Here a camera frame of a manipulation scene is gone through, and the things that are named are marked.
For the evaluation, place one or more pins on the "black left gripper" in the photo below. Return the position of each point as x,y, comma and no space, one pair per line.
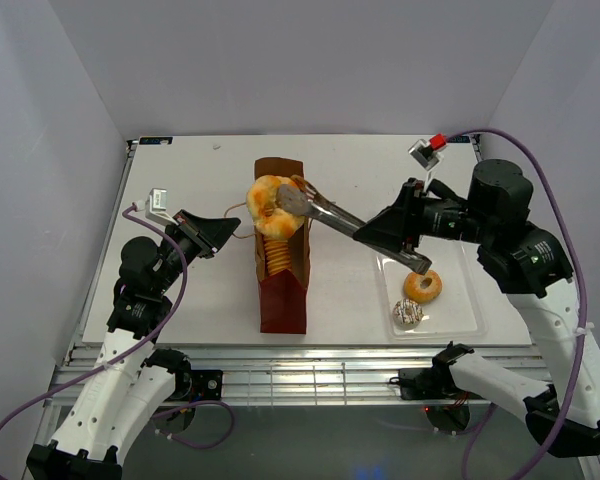
208,234

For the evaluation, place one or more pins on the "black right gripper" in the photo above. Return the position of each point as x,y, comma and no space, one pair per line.
399,222

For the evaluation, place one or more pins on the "orange bagel bread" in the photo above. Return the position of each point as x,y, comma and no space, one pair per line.
269,219

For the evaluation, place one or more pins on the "glazed orange donut bread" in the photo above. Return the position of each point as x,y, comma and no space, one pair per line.
423,288

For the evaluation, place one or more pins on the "long ridged orange bread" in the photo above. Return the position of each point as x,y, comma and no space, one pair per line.
277,255

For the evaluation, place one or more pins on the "white chocolate drizzled donut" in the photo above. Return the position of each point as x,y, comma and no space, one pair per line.
407,314

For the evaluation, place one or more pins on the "metal serving tongs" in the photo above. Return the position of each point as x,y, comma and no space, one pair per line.
305,200

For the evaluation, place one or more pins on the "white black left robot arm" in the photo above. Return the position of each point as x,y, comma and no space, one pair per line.
133,381

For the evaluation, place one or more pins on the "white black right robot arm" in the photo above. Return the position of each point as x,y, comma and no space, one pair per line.
533,271

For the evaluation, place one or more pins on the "red brown paper bag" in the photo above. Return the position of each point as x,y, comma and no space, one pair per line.
283,297

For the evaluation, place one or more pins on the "clear plastic tray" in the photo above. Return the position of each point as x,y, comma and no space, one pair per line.
454,315

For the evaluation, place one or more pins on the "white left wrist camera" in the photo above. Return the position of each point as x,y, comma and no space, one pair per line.
154,208

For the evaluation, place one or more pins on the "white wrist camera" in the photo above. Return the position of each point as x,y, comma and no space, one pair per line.
428,154
154,208

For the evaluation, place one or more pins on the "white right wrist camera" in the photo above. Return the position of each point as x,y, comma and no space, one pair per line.
428,154

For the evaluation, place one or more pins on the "aluminium frame rail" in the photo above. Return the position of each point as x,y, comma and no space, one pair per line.
286,376

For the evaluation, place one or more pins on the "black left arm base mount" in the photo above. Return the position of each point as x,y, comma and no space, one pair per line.
202,385

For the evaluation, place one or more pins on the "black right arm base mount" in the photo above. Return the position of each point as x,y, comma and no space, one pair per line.
434,382

